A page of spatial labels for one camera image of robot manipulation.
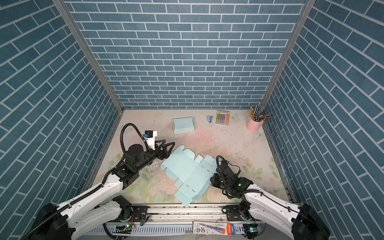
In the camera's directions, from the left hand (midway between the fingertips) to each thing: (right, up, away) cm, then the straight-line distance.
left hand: (170, 143), depth 76 cm
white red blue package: (+22, -39, -6) cm, 45 cm away
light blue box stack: (+12, -21, +12) cm, 27 cm away
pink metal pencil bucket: (+53, +8, +28) cm, 60 cm away
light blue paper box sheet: (+3, +9, +30) cm, 31 cm away
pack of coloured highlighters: (+33, +14, +39) cm, 53 cm away
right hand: (+20, -21, +7) cm, 30 cm away
